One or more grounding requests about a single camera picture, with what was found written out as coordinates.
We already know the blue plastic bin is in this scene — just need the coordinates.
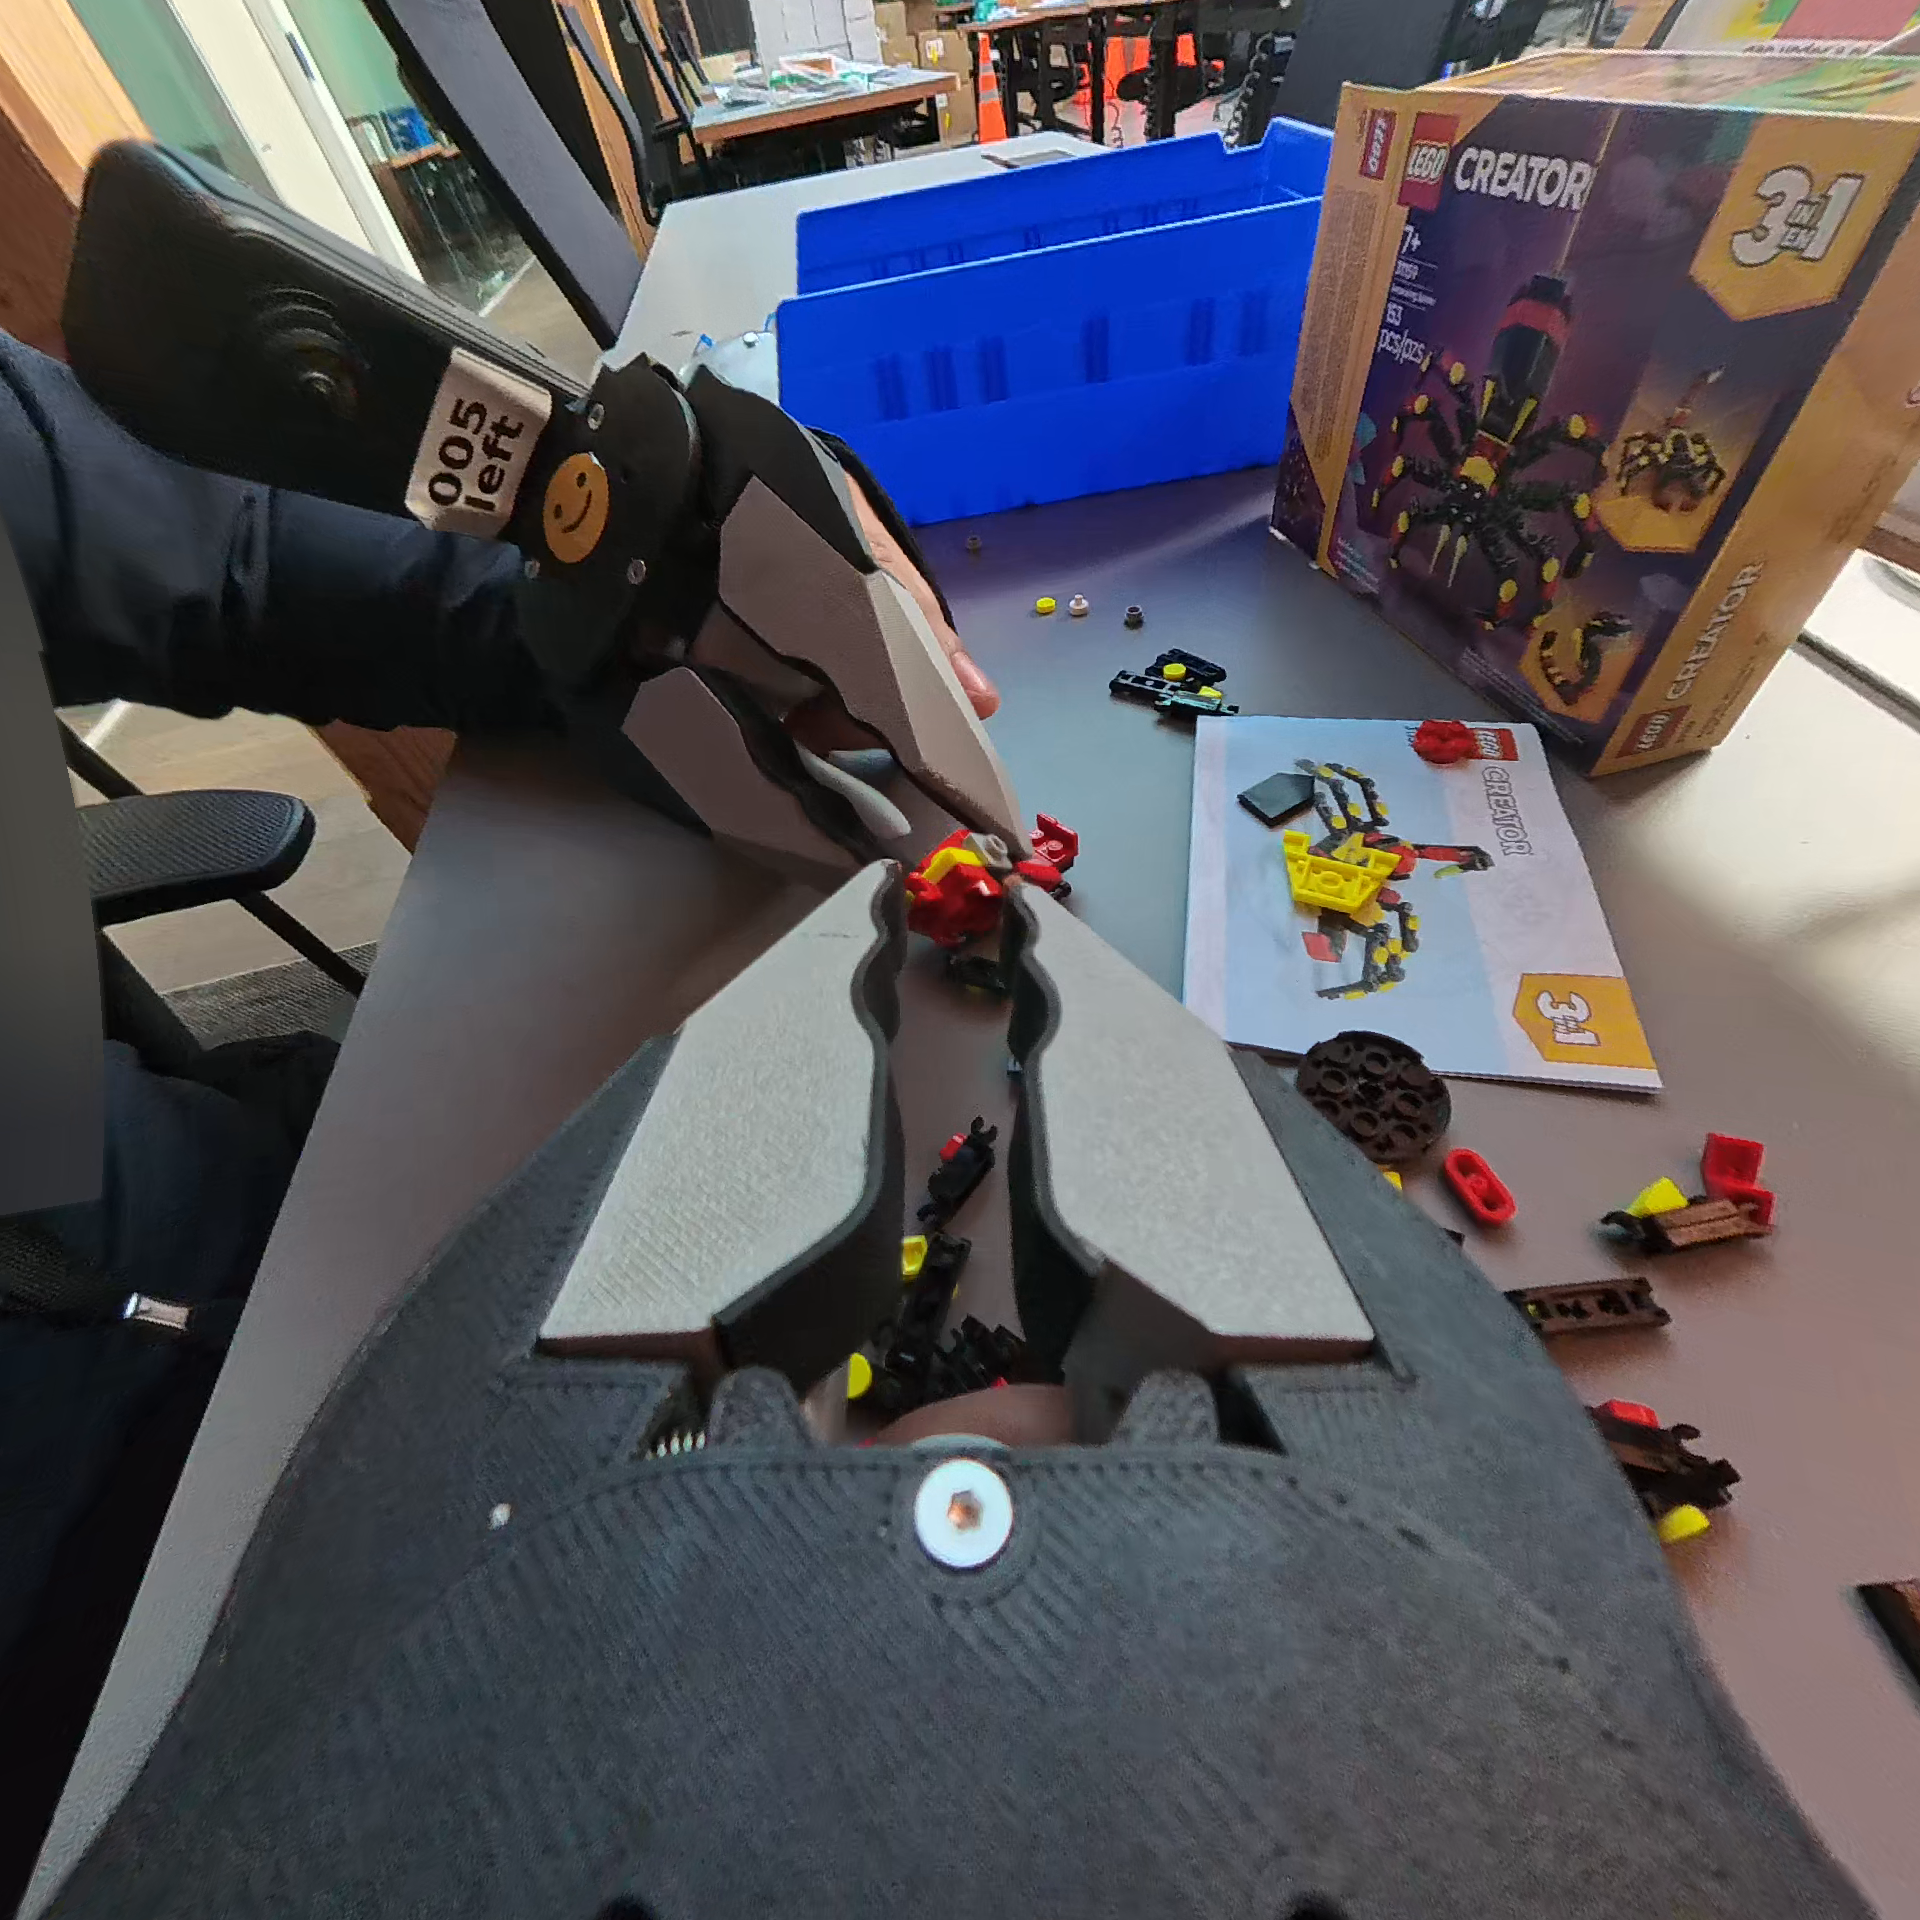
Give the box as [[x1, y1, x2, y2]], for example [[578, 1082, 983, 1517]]
[[776, 121, 1340, 528]]

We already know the person's left hand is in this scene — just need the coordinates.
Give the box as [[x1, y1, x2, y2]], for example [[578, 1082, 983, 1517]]
[[817, 449, 1003, 788]]

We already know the person's left forearm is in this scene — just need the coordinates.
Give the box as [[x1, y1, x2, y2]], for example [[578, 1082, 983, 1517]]
[[0, 330, 571, 736]]

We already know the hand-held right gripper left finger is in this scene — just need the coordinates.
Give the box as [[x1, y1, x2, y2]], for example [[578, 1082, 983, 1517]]
[[543, 870, 913, 1400]]

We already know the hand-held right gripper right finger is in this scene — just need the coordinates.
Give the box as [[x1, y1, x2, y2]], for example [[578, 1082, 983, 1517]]
[[1007, 896, 1379, 1405]]

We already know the black office chair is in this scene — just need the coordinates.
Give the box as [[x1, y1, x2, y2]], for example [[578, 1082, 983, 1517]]
[[0, 525, 377, 1216]]

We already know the red yellow black lego model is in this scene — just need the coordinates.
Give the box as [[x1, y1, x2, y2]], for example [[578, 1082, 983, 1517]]
[[900, 815, 1081, 956]]

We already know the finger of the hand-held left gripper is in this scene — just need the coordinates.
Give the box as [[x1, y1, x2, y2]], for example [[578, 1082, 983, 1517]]
[[716, 476, 1028, 856], [615, 660, 917, 879]]

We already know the open spider instruction booklet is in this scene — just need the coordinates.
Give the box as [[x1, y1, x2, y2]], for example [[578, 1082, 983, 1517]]
[[1185, 716, 1664, 1097]]

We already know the pile of lego pieces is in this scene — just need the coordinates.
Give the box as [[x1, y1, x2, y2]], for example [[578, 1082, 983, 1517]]
[[841, 584, 1920, 1681]]

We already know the purple lego set box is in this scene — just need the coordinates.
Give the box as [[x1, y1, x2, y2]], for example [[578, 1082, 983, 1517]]
[[1272, 46, 1920, 781]]

